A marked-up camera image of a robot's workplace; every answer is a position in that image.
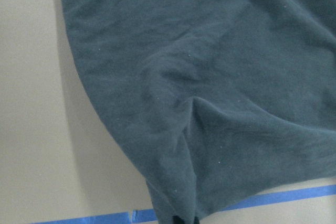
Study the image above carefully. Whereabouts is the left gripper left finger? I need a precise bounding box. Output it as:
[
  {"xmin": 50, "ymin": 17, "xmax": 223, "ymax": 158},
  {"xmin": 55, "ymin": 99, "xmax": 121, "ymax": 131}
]
[{"xmin": 172, "ymin": 216, "xmax": 184, "ymax": 224}]

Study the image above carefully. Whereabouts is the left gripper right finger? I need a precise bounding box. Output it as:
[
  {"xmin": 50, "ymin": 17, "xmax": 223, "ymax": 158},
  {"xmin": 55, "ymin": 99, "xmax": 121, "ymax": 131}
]
[{"xmin": 193, "ymin": 216, "xmax": 200, "ymax": 224}]

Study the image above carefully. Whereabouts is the black graphic t-shirt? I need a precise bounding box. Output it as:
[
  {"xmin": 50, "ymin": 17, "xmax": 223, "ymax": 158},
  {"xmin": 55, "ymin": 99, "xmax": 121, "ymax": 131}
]
[{"xmin": 61, "ymin": 0, "xmax": 335, "ymax": 223}]

